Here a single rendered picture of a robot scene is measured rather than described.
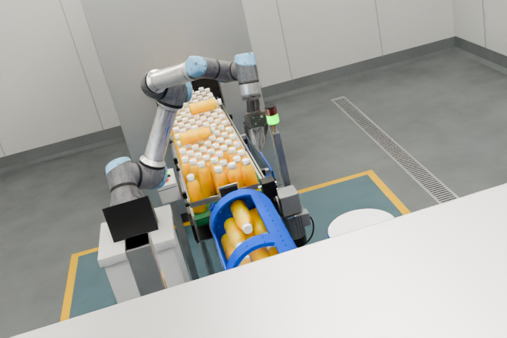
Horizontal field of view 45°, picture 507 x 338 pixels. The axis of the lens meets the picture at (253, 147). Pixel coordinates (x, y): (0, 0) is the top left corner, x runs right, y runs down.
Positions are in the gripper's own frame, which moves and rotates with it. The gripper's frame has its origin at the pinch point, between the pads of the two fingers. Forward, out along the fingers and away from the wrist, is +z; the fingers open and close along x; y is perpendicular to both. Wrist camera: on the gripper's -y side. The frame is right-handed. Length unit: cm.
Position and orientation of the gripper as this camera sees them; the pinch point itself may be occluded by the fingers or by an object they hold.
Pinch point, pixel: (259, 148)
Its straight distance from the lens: 231.1
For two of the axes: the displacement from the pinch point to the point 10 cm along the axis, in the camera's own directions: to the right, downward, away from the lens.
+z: 1.7, 9.8, 1.2
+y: 1.5, 1.0, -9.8
